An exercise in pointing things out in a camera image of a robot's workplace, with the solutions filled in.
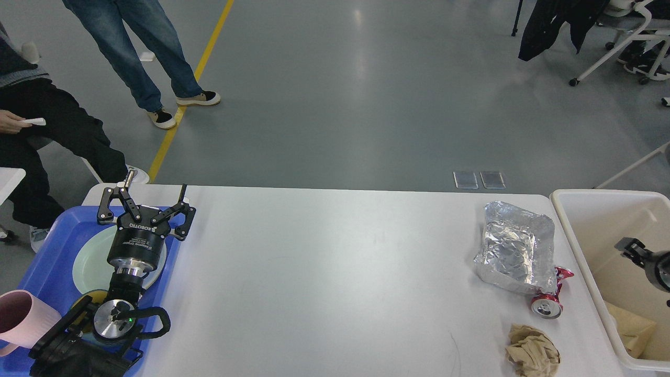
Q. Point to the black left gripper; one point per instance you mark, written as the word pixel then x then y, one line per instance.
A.
pixel 138 243

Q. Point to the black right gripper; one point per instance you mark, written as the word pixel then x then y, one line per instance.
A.
pixel 655 264

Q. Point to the mint green plate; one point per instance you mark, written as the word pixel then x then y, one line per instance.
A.
pixel 91 271

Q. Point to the small foil sheet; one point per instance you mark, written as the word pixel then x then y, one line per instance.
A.
pixel 517 250

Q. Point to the beige napkin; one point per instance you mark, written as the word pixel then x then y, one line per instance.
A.
pixel 531 352

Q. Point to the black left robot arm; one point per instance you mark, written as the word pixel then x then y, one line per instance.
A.
pixel 98 339

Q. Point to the white plastic bin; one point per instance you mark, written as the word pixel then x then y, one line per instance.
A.
pixel 594 221

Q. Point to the pink plate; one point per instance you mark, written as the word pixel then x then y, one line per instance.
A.
pixel 152 276

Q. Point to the grey table leg at right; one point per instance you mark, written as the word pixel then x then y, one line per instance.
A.
pixel 660 151

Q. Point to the crushed red soda can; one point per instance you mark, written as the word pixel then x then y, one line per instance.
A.
pixel 548 305

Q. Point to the blue plastic tray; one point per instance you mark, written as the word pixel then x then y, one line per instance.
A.
pixel 49 276

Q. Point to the seated person at left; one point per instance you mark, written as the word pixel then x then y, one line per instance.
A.
pixel 27 92

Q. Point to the white side table corner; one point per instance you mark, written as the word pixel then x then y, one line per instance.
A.
pixel 10 178

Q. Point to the small white handheld object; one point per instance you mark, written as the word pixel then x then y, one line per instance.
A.
pixel 35 121

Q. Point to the pink mug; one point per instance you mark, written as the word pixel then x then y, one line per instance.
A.
pixel 25 319

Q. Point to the right floor socket plate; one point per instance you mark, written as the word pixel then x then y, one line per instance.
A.
pixel 493 180

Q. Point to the floor socket plate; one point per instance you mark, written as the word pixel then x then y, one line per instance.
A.
pixel 493 180
pixel 465 180

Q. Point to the left floor socket plate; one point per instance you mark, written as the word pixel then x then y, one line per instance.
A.
pixel 465 180

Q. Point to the white office chair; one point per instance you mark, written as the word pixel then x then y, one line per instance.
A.
pixel 633 20

